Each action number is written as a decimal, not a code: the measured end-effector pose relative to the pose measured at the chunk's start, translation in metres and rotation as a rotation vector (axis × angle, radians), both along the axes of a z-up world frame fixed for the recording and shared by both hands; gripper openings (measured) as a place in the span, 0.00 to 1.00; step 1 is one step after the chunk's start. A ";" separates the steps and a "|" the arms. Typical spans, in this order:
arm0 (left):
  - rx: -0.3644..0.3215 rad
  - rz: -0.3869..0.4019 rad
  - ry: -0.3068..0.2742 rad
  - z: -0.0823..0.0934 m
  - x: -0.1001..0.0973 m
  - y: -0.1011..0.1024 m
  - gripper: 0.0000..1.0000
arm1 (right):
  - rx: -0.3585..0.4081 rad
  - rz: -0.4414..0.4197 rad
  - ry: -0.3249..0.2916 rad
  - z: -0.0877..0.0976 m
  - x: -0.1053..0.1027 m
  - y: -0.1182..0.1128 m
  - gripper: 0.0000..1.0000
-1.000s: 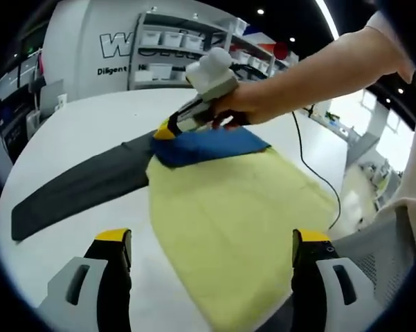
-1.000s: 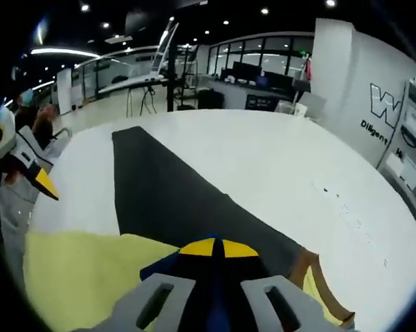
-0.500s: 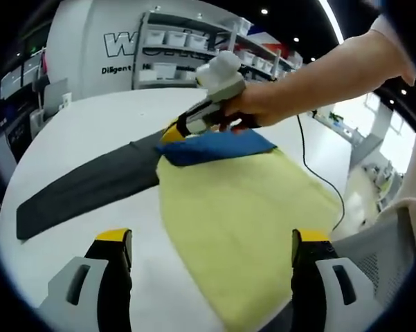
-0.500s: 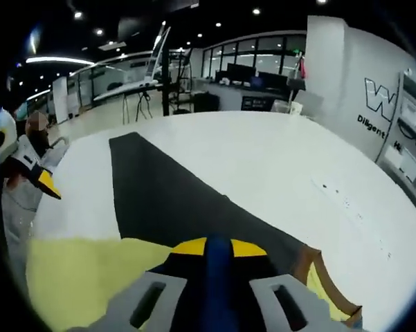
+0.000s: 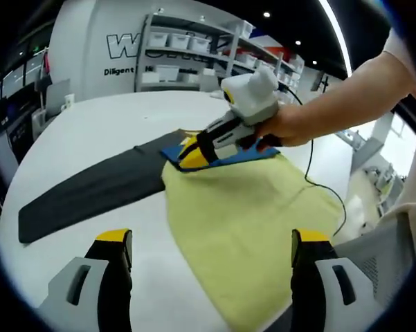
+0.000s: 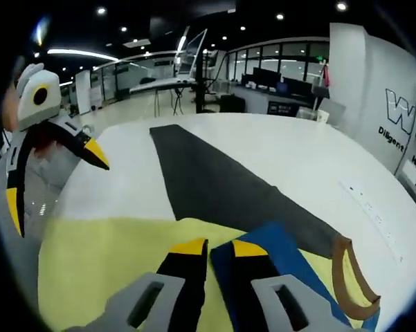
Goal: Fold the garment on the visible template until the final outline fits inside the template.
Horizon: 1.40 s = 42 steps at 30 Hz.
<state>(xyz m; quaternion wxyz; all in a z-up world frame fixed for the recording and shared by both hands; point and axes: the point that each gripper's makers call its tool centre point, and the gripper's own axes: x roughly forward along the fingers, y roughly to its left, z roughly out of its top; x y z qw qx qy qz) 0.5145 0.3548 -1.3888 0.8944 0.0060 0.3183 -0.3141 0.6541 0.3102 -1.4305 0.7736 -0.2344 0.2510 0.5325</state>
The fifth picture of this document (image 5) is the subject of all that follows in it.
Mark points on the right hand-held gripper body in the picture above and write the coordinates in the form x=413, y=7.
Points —
x=252, y=97

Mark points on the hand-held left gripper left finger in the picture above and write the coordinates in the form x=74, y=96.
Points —
x=86, y=294

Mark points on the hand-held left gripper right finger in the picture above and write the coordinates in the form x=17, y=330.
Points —
x=328, y=294

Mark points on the yellow garment with blue sleeve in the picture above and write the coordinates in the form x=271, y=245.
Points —
x=249, y=221

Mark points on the person's right hand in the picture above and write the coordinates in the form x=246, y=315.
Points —
x=287, y=124

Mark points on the grey mesh office chair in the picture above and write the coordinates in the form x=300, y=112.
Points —
x=377, y=256

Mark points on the grey metal shelf rack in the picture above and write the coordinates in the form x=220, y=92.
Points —
x=194, y=52

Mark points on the rows of white storage bins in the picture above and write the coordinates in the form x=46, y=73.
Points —
x=178, y=41

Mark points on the white ceiling light strip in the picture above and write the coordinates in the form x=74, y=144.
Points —
x=339, y=34

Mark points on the person's beige clothing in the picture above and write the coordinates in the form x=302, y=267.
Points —
x=406, y=211

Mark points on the white cup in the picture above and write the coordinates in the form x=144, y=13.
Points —
x=68, y=102

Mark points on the grey flat panel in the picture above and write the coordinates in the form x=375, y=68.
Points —
x=58, y=98

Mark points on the white storage box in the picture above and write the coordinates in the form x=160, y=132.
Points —
x=38, y=124

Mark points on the red hanging cloth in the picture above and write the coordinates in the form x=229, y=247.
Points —
x=47, y=65

